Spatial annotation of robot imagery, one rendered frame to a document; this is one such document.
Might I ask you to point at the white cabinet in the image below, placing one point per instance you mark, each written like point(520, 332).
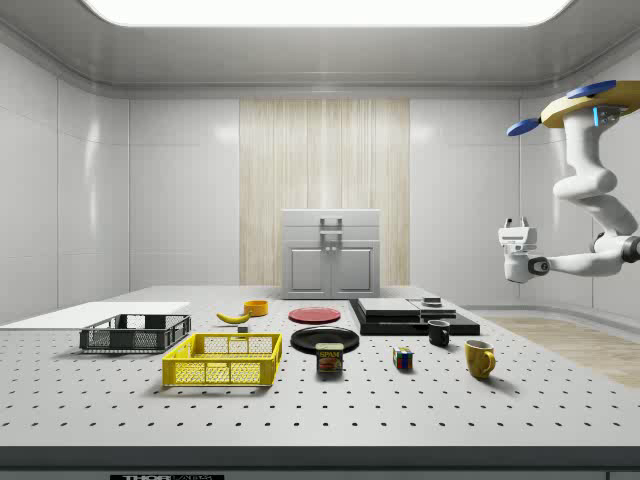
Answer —
point(330, 270)

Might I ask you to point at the black plate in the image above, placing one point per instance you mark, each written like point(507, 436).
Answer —
point(320, 336)

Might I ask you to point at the dark grey basket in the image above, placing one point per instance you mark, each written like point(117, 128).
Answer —
point(127, 340)

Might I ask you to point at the white board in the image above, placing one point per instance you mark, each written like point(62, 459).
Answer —
point(90, 314)

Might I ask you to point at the black stove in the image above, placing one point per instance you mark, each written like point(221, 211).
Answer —
point(395, 312)

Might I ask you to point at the yellow basket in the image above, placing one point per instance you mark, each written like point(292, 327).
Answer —
point(220, 374)

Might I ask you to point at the black mug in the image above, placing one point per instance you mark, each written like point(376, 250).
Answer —
point(437, 334)

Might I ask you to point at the yellow mug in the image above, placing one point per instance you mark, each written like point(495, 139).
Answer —
point(477, 361)

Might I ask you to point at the drone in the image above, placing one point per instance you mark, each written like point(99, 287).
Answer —
point(575, 106)

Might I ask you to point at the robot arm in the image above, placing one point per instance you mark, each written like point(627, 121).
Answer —
point(582, 150)

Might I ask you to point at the flat-sided can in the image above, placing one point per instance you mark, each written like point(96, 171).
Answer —
point(329, 359)

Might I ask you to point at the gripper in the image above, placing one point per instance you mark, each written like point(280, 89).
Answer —
point(517, 239)

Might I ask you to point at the red plate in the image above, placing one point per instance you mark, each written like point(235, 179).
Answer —
point(314, 315)

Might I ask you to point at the puzzle cube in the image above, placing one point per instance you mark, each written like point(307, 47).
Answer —
point(403, 358)

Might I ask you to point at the banana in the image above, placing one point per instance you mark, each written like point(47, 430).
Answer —
point(232, 318)

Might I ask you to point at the yellow bowl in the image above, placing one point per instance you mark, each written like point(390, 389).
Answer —
point(256, 310)

